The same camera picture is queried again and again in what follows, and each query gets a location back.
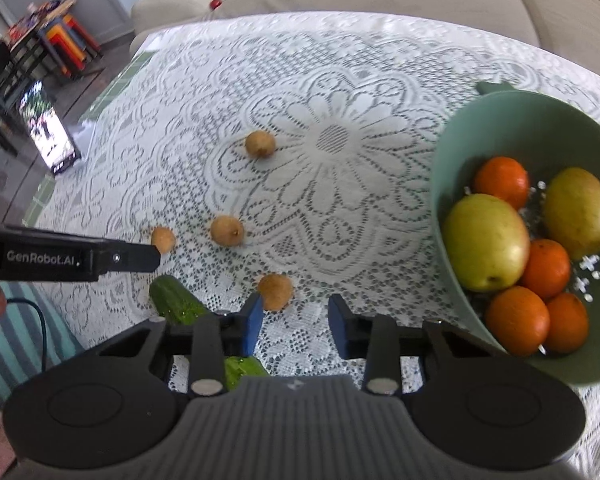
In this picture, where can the brown longan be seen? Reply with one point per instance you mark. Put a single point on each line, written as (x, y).
(276, 290)
(227, 231)
(260, 144)
(162, 240)

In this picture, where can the green cucumber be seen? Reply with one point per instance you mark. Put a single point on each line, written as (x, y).
(180, 305)

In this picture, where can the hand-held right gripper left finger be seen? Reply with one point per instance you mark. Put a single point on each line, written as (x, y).
(252, 325)

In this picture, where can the small red ball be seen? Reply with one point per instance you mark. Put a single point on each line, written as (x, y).
(215, 4)

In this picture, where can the smaller green apple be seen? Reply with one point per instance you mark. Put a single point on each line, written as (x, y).
(577, 212)

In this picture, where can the large yellow-green apple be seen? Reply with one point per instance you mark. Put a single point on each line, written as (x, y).
(485, 242)

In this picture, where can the black side table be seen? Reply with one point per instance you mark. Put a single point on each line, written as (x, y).
(0, 67)

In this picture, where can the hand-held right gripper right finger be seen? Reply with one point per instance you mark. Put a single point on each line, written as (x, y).
(337, 327)

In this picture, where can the orange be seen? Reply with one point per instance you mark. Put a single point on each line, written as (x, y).
(546, 267)
(502, 180)
(517, 320)
(567, 322)

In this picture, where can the smartphone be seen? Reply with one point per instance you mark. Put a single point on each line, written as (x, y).
(45, 130)

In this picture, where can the green striped cloth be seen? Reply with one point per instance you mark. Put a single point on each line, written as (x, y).
(25, 355)

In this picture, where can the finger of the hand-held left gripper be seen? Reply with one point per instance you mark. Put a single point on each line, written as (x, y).
(130, 257)

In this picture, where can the white lace tablecloth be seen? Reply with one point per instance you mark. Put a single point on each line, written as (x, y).
(305, 200)

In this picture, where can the green plastic colander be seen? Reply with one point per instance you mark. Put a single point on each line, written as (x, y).
(460, 160)

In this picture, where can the stacked colourful stools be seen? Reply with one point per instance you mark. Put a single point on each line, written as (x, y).
(67, 45)

